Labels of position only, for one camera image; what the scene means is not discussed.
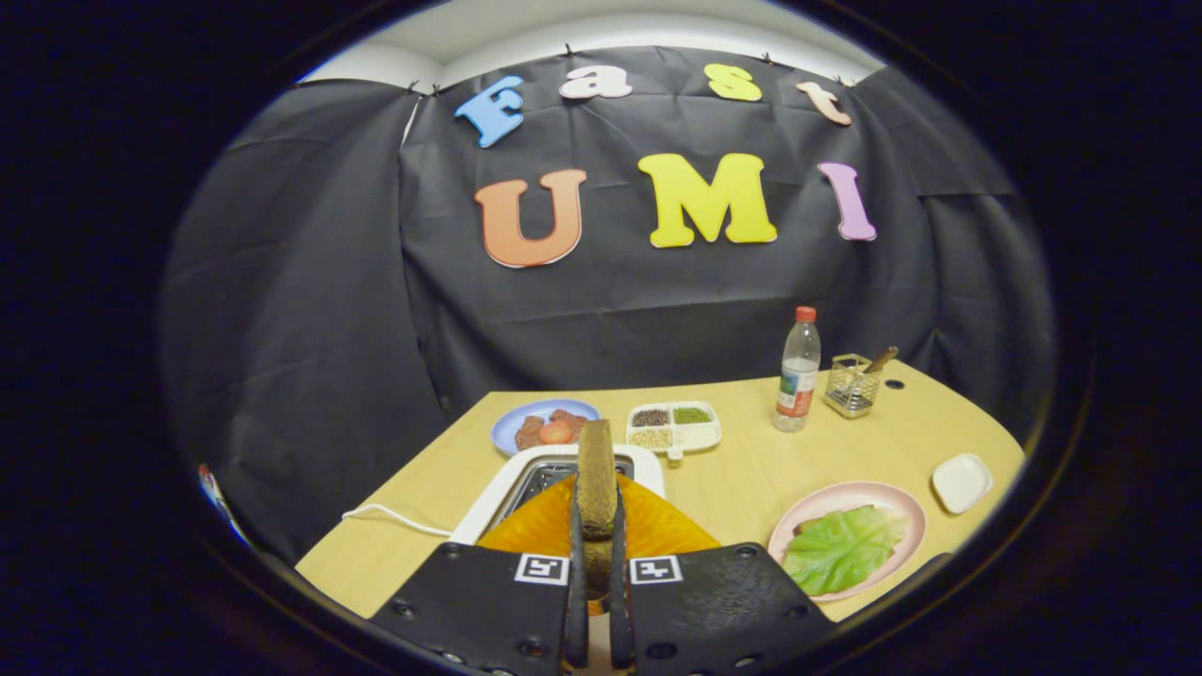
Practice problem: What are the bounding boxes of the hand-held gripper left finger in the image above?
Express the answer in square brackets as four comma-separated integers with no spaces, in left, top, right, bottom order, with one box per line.
[369,474,591,676]

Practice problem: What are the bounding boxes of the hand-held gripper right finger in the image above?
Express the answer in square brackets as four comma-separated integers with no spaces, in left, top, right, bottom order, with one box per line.
[609,474,837,676]

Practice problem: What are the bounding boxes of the green lettuce leaf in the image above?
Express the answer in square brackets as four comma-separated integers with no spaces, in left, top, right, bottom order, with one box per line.
[781,505,908,596]

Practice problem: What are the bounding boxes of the toasted brown bread slice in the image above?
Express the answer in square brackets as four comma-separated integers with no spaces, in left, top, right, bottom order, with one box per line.
[576,419,619,602]

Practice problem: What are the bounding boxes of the white toaster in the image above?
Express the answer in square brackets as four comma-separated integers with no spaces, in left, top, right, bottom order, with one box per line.
[449,443,666,545]

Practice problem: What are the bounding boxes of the pink plate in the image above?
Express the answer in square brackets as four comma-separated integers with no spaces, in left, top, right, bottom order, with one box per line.
[768,481,928,603]

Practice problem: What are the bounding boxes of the white divided tray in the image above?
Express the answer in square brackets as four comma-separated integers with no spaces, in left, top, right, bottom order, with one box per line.
[626,401,722,458]

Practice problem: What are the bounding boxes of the blue plate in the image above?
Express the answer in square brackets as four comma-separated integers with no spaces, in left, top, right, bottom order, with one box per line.
[491,398,601,457]

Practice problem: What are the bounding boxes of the clear plastic water bottle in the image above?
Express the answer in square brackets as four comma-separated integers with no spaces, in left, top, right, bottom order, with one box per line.
[773,306,822,433]

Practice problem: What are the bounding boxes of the metal mesh utensil holder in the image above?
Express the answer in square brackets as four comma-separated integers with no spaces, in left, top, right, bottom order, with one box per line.
[824,353,881,419]

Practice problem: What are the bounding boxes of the small white plate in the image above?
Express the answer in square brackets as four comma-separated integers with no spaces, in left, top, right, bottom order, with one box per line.
[932,453,994,515]

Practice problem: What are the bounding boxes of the white toaster power cable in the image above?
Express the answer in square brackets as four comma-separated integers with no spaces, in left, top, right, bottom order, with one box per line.
[342,503,454,539]

